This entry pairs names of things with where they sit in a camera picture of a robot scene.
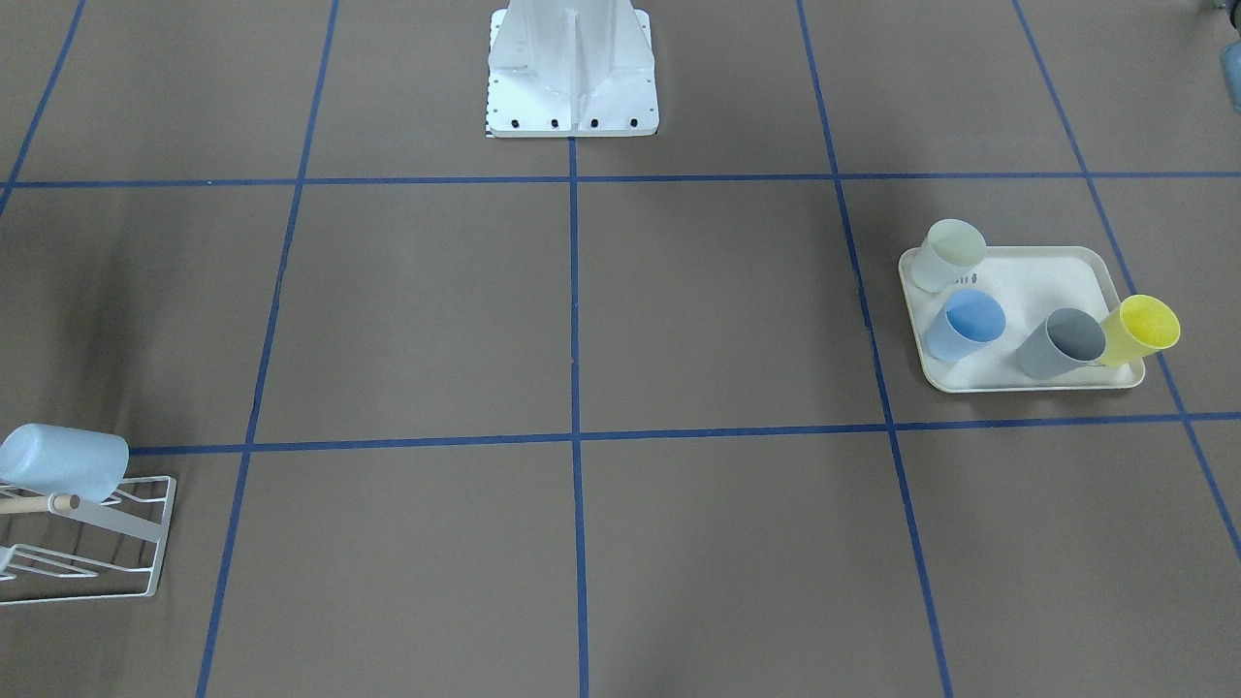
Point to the light blue plastic cup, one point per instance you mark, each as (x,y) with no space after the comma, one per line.
(54,459)

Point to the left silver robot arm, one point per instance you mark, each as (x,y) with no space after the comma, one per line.
(1230,60)

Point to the pale green plastic cup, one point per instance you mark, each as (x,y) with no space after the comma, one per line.
(951,249)

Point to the grey plastic cup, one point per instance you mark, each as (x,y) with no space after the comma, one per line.
(1065,340)

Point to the yellow plastic cup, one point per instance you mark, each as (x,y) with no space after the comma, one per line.
(1141,325)

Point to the cream plastic tray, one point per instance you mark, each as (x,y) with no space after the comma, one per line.
(1029,282)

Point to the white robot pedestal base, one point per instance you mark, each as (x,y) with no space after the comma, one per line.
(571,69)

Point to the white wire cup rack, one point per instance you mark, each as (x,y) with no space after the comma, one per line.
(62,548)

